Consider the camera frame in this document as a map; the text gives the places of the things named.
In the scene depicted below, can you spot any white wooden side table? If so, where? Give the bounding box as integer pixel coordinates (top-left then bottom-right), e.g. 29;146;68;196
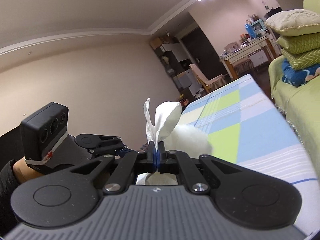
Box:
220;35;278;81

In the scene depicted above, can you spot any lower green cushion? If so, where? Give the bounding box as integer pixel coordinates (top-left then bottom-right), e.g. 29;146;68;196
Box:
281;48;320;70

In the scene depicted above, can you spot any tall dark white cabinet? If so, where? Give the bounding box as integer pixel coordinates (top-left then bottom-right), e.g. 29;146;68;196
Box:
150;34;202;101

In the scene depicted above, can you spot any blue bottle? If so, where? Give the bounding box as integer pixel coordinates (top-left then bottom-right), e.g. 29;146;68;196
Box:
245;23;255;39

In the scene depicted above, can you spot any blue patterned blanket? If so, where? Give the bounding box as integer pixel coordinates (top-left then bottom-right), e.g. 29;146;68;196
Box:
281;59;320;87

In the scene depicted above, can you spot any white paper towel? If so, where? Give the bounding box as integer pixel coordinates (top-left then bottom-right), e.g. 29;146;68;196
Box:
135;97;213;186

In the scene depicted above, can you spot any dark entrance door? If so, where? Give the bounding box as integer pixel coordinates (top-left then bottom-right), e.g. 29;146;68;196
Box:
181;27;228;80

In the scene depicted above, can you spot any checkered blue green tablecloth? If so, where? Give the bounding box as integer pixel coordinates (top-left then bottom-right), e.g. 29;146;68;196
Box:
179;75;319;236

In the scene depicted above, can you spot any bottles pack on floor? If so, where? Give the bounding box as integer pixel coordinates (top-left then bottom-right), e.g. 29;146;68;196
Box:
179;94;189;107

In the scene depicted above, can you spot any upper green cushion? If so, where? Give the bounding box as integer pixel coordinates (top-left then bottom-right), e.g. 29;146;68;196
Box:
277;33;320;54

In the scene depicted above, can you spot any wooden chair with pink cover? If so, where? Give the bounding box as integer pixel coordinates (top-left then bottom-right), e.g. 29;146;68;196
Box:
188;63;228;94

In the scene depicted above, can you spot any beige cushion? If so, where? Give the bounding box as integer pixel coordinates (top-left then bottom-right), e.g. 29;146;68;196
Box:
265;9;319;37

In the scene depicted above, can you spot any green cushion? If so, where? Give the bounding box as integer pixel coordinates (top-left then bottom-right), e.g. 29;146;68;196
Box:
277;33;320;54
281;48;320;70

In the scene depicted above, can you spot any person's left hand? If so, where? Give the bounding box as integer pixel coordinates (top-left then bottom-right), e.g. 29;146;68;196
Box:
12;158;43;184

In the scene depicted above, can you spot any light blue microwave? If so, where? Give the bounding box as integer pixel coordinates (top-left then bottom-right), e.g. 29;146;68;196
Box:
250;19;267;34

